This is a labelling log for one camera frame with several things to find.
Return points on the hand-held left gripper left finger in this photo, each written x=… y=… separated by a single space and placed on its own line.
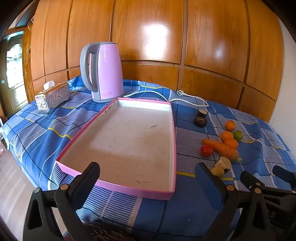
x=91 y=176

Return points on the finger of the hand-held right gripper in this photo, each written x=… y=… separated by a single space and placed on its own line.
x=249 y=180
x=283 y=175

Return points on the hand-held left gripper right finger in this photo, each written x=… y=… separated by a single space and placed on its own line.
x=207 y=183

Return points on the yellow-green round fruit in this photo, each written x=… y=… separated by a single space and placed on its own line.
x=217 y=172

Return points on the beige cut root piece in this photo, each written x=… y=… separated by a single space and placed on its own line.
x=224 y=163

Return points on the red tomato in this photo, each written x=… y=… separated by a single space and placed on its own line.
x=206 y=151

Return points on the carrot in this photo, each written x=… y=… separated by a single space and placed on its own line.
x=224 y=149

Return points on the green tomato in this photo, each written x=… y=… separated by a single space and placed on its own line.
x=238 y=135

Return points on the orange with stem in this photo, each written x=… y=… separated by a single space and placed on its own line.
x=226 y=135

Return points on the pink shallow tray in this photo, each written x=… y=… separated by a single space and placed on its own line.
x=129 y=139

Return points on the small orange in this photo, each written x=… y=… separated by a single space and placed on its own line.
x=230 y=125

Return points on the dark brown round fruit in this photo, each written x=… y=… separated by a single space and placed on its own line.
x=200 y=121

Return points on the cut purple eggplant piece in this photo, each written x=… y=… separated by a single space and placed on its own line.
x=202 y=113

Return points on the blue plaid tablecloth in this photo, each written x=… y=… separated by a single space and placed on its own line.
x=57 y=129

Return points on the silver embossed tissue box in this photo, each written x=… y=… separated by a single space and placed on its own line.
x=53 y=98

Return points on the white tissue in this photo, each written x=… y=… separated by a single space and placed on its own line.
x=48 y=84

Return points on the pink electric kettle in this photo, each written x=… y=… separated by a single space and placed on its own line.
x=108 y=69

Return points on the wooden door with glass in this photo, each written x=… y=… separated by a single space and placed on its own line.
x=13 y=88

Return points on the wooden panelled wardrobe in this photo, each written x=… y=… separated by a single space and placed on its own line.
x=150 y=34

